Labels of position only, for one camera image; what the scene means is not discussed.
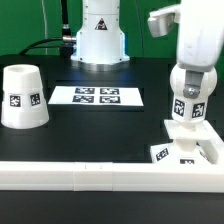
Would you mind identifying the white marker sheet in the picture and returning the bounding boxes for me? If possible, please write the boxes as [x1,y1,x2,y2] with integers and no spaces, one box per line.
[49,86,143,106]

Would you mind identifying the white lamp base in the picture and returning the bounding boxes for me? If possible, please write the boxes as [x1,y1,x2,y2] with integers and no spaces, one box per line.
[150,120,215,165]

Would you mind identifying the white lamp shade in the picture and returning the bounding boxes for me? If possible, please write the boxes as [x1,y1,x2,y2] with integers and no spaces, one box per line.
[1,64,49,129]

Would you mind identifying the white front fence rail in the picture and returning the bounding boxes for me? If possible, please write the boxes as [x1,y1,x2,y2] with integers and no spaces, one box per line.
[0,161,224,193]

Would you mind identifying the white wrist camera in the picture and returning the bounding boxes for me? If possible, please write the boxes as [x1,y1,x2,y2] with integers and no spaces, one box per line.
[147,4,180,38]

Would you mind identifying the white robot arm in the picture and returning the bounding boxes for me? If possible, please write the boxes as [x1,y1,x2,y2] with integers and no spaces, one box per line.
[71,0,224,99]

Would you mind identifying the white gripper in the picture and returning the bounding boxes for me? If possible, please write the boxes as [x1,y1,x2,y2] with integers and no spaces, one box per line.
[177,0,224,98]

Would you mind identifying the black cable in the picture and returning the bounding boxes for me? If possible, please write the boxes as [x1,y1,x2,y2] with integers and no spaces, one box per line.
[19,35,78,56]

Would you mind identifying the white lamp bulb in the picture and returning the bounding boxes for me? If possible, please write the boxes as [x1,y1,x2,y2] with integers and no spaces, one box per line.
[170,65,217,129]

